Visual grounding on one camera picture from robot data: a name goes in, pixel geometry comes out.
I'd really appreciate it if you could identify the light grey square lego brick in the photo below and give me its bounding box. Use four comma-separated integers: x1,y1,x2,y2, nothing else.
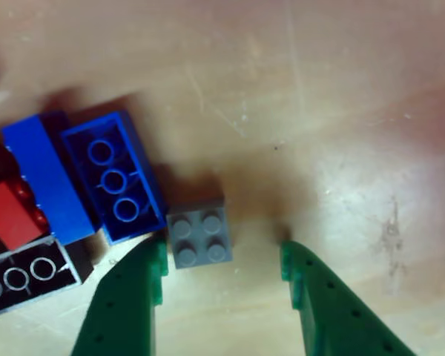
165,198,234,270

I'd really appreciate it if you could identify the small red lego brick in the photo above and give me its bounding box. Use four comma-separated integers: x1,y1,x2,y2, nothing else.
0,177,49,251

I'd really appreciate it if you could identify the dark grey long lego brick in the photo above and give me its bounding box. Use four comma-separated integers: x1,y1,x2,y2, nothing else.
0,235,96,320

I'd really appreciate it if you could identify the blue two-by-four lego brick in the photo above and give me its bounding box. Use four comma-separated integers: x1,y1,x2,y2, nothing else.
61,110,168,245
0,113,97,245

